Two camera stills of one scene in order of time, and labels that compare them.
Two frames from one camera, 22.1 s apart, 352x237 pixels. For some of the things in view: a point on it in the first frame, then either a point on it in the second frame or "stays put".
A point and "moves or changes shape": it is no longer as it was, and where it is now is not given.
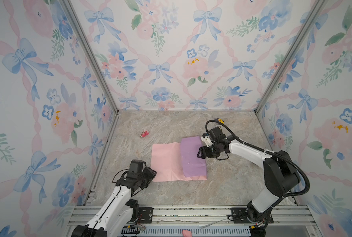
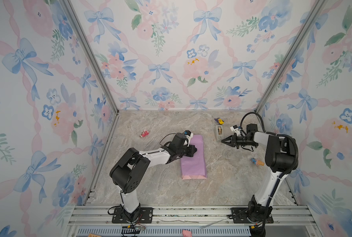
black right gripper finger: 201,153 → 234,144
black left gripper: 149,171 → 191,151
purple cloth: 178,161 moves or changes shape
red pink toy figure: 145,133 stays put
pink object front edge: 187,233 stays put
